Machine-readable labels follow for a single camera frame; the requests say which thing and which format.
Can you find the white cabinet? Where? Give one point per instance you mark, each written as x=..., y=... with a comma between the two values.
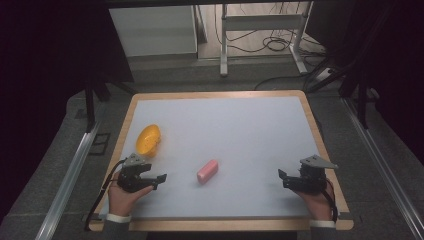
x=153, y=30

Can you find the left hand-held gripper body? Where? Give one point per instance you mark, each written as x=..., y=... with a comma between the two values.
x=130, y=173

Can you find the black curtain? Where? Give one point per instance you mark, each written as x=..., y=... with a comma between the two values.
x=50, y=83
x=383, y=66

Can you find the aluminium rail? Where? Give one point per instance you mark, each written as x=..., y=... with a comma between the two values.
x=383, y=166
x=66, y=183

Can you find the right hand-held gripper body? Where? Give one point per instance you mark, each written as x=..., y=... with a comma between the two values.
x=313, y=176

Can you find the white power strip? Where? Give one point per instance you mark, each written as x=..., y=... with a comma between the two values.
x=324, y=75

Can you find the pink soap bar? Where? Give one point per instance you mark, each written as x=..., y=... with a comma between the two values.
x=207, y=171

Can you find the person's right hand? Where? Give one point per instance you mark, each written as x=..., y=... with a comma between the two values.
x=318, y=205

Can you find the white metal desk frame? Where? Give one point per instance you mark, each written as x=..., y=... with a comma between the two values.
x=263, y=22

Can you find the person's left hand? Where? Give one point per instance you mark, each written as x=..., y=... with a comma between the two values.
x=125, y=200

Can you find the black metal stand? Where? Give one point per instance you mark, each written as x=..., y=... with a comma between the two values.
x=361, y=96
x=90, y=106

